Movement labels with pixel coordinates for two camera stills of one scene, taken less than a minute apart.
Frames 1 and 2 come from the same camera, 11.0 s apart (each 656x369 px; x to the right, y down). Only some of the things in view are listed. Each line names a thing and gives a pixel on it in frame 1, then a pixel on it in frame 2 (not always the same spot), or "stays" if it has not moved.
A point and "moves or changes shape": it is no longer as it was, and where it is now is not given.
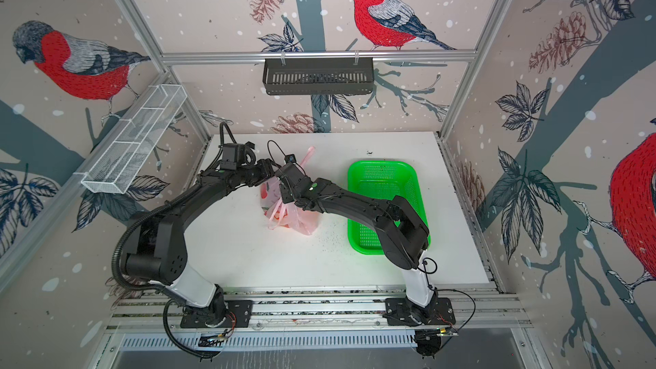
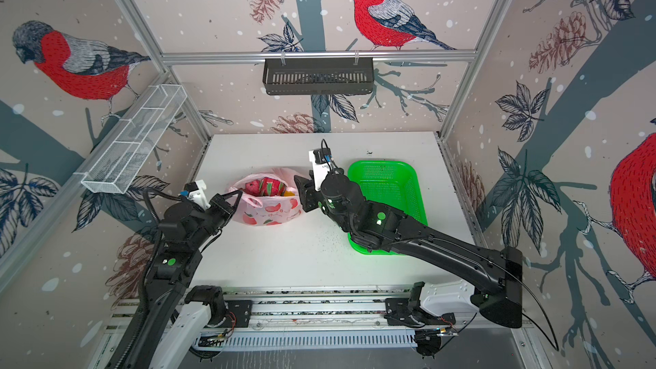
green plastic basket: [383, 180] stays
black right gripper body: [289, 195] to [315, 199]
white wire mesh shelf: [134, 139] stays
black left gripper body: [255, 173] to [211, 219]
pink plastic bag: [289, 214] moves or changes shape
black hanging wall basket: [315, 76] stays
